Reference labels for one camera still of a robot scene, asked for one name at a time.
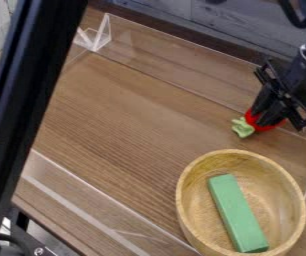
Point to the clear acrylic corner bracket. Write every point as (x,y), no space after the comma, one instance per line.
(94,39)

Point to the black metal table bracket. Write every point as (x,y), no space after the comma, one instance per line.
(29,244)

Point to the black robot arm link foreground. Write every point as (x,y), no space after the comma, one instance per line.
(36,48)

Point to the clear acrylic table enclosure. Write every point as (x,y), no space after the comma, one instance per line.
(137,110)

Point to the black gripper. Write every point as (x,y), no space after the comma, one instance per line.
(282,96)

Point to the green rectangular block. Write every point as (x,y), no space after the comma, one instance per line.
(239,219)

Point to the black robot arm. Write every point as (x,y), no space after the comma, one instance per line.
(299,23)

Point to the oval wooden bowl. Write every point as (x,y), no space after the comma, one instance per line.
(271,191)

